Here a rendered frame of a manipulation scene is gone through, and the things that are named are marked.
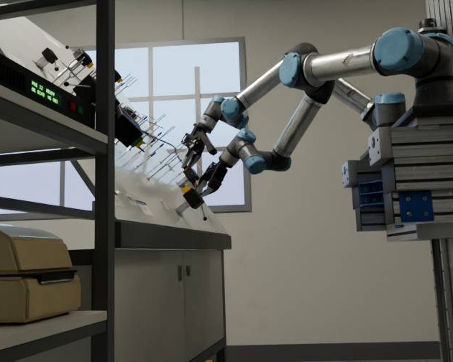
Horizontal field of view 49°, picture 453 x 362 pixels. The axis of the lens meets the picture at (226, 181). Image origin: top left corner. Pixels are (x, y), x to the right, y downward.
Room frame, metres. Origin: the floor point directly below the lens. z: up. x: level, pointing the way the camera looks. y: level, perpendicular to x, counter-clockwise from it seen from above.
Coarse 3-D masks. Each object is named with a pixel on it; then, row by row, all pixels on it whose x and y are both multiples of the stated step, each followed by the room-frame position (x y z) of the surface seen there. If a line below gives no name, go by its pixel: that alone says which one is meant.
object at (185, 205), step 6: (186, 192) 1.75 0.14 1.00; (192, 192) 1.75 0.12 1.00; (186, 198) 1.75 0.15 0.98; (192, 198) 1.75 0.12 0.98; (198, 198) 1.74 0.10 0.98; (186, 204) 1.77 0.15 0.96; (192, 204) 1.75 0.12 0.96; (198, 204) 1.76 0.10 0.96; (180, 210) 1.77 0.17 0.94; (204, 216) 1.76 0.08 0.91
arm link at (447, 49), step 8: (440, 40) 1.35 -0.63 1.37; (448, 40) 1.35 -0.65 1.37; (440, 48) 1.32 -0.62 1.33; (448, 48) 1.35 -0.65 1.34; (440, 56) 1.32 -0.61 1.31; (448, 56) 1.34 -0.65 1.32; (440, 64) 1.34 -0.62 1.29; (448, 64) 1.35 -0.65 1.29; (432, 72) 1.35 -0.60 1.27; (440, 72) 1.35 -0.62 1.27; (448, 72) 1.35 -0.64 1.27; (416, 80) 1.40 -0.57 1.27
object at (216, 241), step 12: (120, 228) 1.21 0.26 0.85; (132, 228) 1.27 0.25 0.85; (144, 228) 1.35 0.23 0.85; (156, 228) 1.43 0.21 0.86; (168, 228) 1.53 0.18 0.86; (120, 240) 1.21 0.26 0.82; (132, 240) 1.27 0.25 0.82; (144, 240) 1.35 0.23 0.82; (156, 240) 1.43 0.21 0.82; (168, 240) 1.53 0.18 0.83; (180, 240) 1.64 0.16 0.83; (192, 240) 1.76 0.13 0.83; (204, 240) 1.91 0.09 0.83; (216, 240) 2.09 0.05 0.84; (228, 240) 2.29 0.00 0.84
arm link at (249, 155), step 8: (248, 144) 1.89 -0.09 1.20; (240, 152) 1.90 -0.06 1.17; (248, 152) 1.87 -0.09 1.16; (256, 152) 1.87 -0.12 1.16; (264, 152) 1.90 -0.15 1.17; (248, 160) 1.86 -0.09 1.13; (256, 160) 1.85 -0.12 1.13; (264, 160) 1.87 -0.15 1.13; (272, 160) 1.91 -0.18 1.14; (248, 168) 1.87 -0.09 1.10; (256, 168) 1.87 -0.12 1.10; (264, 168) 1.89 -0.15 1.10
